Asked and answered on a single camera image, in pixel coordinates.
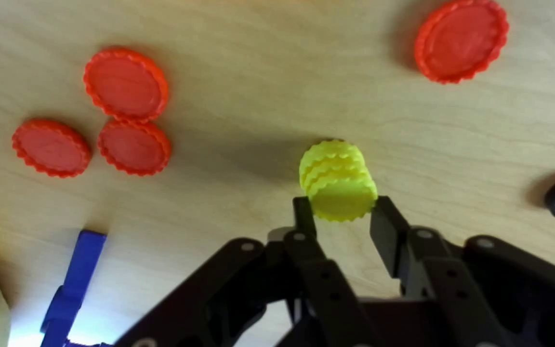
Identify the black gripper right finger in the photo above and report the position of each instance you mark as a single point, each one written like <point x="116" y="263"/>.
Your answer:
<point x="457" y="283"/>

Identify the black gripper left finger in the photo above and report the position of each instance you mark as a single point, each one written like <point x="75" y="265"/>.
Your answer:
<point x="316" y="290"/>

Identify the red plastic disc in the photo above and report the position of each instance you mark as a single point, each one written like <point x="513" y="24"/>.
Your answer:
<point x="135" y="148"/>
<point x="461" y="40"/>
<point x="125" y="84"/>
<point x="50" y="148"/>

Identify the blue connect four grid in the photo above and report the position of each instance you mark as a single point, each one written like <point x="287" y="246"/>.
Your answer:
<point x="71" y="290"/>

